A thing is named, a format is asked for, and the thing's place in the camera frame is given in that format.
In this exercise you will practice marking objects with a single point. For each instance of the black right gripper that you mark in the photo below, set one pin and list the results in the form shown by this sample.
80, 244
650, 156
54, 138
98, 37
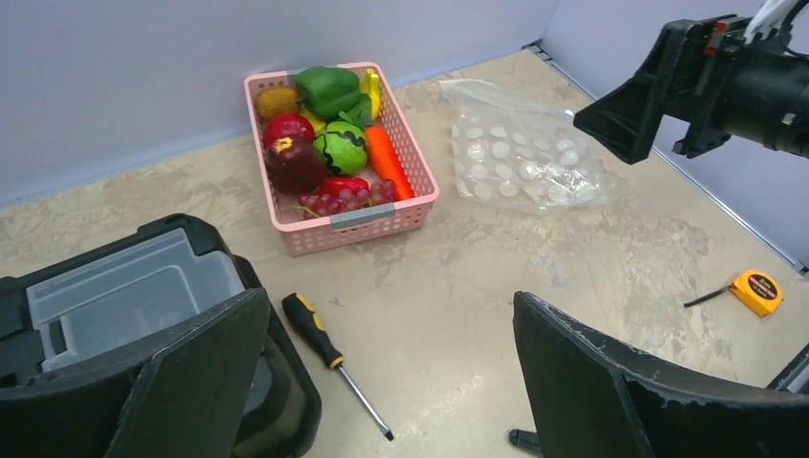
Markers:
720, 84

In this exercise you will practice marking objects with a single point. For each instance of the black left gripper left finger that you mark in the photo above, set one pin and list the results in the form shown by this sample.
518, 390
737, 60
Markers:
179, 392

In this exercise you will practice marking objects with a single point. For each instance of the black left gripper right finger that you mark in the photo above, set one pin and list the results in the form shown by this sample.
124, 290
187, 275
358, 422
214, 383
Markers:
592, 395

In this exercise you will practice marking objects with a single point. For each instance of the clear dotted zip top bag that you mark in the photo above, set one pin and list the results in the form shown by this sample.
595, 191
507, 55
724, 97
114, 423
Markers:
514, 153

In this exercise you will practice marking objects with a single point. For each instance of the dark red mangosteen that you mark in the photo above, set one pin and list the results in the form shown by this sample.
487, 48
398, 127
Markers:
293, 165

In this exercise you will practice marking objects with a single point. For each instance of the pink perforated plastic basket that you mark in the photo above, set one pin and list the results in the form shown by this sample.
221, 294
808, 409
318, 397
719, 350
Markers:
305, 236

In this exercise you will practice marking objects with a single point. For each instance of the green striped watermelon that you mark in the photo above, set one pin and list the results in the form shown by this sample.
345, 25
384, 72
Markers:
342, 148

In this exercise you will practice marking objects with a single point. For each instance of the red apple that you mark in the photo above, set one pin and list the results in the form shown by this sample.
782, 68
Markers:
287, 124

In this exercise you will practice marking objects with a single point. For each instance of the green bell pepper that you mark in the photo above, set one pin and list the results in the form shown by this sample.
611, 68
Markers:
327, 91

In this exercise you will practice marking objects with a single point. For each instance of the black plastic toolbox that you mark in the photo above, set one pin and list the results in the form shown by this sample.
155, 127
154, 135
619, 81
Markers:
165, 273

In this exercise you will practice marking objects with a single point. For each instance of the purple grape bunch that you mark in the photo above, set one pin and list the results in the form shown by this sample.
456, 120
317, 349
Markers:
316, 205

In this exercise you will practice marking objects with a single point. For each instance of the orange carrot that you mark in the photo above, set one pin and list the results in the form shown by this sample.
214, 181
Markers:
384, 161

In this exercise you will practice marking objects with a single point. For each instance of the red chili pepper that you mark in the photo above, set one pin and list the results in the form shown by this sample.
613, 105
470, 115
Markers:
333, 186

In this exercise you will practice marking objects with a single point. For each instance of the yellow banana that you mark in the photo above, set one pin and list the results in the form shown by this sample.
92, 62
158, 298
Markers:
371, 86

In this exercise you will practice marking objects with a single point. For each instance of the brown kiwi fruit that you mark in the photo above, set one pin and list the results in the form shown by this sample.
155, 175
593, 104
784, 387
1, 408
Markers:
276, 100

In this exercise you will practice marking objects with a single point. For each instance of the black handled pliers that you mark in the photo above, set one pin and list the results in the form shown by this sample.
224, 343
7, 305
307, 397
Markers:
525, 440

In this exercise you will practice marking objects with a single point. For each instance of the black yellow handled screwdriver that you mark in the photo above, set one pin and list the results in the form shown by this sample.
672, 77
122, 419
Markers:
307, 322

